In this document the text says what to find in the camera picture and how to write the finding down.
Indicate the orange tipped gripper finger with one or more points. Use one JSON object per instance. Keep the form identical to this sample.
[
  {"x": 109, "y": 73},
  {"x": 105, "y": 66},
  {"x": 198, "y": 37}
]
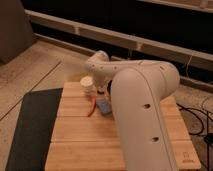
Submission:
[{"x": 92, "y": 106}]

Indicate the blue eraser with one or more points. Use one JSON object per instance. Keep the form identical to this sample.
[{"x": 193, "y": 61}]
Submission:
[{"x": 104, "y": 106}]

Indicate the dark floor mat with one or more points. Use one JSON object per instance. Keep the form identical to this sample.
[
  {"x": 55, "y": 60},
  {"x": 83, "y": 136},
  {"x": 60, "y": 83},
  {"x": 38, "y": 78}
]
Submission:
[{"x": 33, "y": 131}]

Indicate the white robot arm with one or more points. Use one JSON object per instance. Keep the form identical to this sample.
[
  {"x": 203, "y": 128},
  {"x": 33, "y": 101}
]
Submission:
[{"x": 137, "y": 88}]

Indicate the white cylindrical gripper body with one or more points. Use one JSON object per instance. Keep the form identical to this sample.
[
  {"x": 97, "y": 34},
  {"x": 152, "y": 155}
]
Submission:
[{"x": 88, "y": 85}]

